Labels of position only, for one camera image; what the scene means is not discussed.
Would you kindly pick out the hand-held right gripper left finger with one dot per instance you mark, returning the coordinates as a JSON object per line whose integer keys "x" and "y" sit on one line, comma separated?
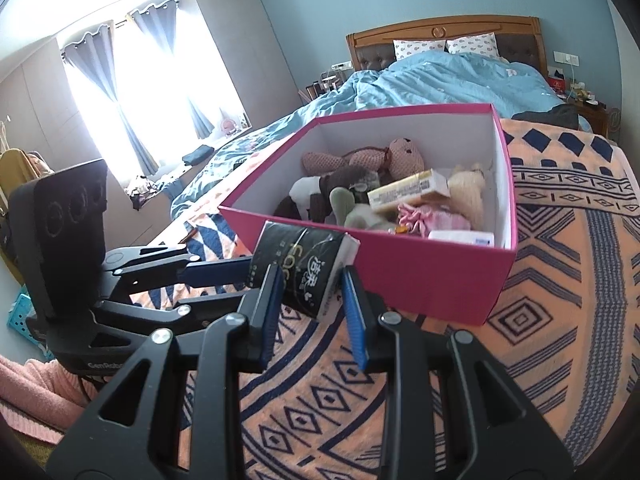
{"x": 272, "y": 320}

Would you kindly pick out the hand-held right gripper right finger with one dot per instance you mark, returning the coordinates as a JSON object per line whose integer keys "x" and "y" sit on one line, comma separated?
{"x": 356, "y": 320}

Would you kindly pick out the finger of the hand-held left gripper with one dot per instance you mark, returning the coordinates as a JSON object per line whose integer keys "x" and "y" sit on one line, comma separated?
{"x": 200, "y": 310}
{"x": 220, "y": 272}

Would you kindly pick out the black tissue pack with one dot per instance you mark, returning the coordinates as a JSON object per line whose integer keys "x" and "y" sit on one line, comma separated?
{"x": 305, "y": 265}

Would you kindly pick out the pink cardboard box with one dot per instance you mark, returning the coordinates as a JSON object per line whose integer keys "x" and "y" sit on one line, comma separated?
{"x": 425, "y": 280}

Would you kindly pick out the green plush toy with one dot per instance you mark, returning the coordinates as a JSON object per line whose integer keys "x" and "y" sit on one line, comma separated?
{"x": 342, "y": 200}

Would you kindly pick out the pink fabric toy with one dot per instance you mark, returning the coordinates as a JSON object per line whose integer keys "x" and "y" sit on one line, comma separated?
{"x": 435, "y": 220}

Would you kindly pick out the gold tissue pack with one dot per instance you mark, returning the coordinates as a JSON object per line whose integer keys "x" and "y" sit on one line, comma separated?
{"x": 407, "y": 190}

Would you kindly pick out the brown knitted plush toy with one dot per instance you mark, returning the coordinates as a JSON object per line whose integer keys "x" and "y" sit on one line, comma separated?
{"x": 345, "y": 177}

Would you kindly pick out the beige fuzzy plush toy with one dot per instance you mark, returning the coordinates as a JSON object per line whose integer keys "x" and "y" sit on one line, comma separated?
{"x": 467, "y": 190}

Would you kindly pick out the pink knitted plush rabbit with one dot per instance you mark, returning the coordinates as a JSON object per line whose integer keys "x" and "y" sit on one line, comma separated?
{"x": 405, "y": 155}

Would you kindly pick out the person's left forearm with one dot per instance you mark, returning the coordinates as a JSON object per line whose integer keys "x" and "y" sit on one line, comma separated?
{"x": 35, "y": 395}

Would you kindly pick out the smartphone with orange case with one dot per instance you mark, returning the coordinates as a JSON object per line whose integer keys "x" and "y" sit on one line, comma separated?
{"x": 191, "y": 235}

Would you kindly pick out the yellow chair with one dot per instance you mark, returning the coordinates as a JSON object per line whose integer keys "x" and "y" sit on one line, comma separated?
{"x": 15, "y": 185}

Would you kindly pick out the blue plastic basket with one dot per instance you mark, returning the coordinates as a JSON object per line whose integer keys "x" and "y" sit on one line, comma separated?
{"x": 22, "y": 315}

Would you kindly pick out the pile of mixed clothes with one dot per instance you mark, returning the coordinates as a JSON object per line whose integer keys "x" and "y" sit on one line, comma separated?
{"x": 142, "y": 192}

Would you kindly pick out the dark folded cloth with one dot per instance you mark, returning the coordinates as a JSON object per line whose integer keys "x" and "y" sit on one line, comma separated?
{"x": 198, "y": 155}

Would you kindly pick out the small pink toy figure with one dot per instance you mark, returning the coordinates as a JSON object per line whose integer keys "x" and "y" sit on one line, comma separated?
{"x": 228, "y": 126}

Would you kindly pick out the blue grey curtain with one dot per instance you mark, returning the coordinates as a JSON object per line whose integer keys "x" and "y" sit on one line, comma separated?
{"x": 100, "y": 75}
{"x": 165, "y": 45}

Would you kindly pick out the group of cosmetic bottles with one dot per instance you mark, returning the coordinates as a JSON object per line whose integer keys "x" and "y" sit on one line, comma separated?
{"x": 322, "y": 87}

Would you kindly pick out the light blue duvet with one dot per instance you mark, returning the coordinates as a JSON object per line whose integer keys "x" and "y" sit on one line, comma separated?
{"x": 425, "y": 85}

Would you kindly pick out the wooden bed headboard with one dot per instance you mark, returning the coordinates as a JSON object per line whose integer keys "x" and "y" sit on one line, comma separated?
{"x": 370, "y": 42}

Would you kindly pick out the white printed pillow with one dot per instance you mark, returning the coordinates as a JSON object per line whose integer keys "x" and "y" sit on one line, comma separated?
{"x": 472, "y": 45}
{"x": 417, "y": 49}

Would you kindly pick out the black garment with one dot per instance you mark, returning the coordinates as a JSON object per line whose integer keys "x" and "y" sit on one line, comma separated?
{"x": 550, "y": 116}

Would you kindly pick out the small red box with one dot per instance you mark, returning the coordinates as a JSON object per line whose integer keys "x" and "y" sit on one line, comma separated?
{"x": 556, "y": 82}

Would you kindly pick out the wooden nightstand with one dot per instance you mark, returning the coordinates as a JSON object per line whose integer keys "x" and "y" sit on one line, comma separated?
{"x": 600, "y": 120}

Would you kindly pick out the white wall outlet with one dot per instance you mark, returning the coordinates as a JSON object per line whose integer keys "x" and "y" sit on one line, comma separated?
{"x": 341, "y": 65}
{"x": 566, "y": 58}

